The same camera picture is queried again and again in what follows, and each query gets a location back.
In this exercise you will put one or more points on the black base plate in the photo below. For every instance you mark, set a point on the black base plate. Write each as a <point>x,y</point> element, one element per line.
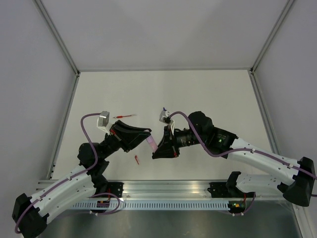
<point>221,190</point>
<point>115,188</point>

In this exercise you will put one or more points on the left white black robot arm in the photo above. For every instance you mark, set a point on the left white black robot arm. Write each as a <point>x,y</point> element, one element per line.
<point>32,214</point>

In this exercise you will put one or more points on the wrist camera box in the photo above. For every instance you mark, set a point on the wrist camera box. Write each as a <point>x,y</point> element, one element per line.
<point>103,121</point>
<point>164,117</point>

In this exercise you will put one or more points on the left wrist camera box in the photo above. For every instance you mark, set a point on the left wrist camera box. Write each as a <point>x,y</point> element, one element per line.
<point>103,121</point>

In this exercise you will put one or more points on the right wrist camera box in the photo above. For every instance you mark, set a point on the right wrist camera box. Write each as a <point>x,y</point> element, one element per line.
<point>164,117</point>

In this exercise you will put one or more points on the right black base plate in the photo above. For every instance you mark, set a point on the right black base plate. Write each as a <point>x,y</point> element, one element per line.
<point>221,190</point>

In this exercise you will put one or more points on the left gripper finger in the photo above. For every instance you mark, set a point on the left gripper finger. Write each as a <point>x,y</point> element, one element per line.
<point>128,132</point>
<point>136,138</point>

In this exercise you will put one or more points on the aluminium front rail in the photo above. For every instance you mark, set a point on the aluminium front rail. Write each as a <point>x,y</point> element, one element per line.
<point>167,189</point>

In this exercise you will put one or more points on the white slotted cable duct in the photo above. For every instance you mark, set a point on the white slotted cable duct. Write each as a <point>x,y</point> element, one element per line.
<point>155,205</point>

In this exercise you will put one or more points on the right aluminium frame post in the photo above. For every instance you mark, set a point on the right aluminium frame post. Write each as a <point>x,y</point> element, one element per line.
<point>274,31</point>

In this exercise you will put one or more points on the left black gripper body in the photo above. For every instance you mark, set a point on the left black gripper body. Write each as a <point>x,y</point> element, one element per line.
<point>121,138</point>

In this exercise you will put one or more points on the left aluminium frame post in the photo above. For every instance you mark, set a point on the left aluminium frame post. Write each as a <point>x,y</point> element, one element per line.
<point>56,35</point>

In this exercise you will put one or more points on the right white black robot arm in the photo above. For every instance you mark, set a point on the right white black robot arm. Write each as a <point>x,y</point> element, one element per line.
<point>294,179</point>

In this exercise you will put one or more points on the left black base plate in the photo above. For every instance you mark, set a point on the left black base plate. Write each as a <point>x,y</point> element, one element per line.
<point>115,188</point>

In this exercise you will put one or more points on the pink marker pen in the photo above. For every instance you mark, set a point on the pink marker pen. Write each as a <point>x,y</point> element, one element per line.
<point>153,145</point>

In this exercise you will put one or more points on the aluminium frame post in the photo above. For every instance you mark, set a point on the aluminium frame post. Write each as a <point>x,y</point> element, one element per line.
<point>56,35</point>
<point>274,31</point>

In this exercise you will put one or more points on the red ballpoint pen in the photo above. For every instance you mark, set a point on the red ballpoint pen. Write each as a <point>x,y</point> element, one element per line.
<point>124,116</point>

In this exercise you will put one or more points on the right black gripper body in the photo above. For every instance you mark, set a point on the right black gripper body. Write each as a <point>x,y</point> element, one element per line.
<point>170,140</point>

